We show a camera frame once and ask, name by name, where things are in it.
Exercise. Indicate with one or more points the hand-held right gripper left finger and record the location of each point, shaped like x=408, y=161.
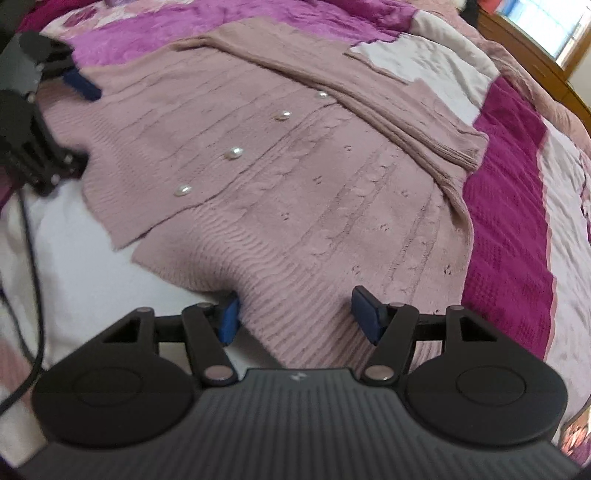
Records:
x=228, y=323

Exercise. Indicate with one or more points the window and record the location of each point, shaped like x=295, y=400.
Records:
x=554, y=27

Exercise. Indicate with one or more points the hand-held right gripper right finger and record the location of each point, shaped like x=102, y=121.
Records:
x=364, y=314

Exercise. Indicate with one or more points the purple patchwork quilt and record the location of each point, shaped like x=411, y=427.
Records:
x=508, y=230

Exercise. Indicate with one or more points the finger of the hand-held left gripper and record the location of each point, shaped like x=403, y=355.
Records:
x=83, y=87
x=55, y=170

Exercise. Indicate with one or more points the pink knit cardigan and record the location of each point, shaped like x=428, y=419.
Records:
x=300, y=184

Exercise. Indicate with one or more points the wooden bed frame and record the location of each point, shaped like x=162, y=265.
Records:
x=521, y=50

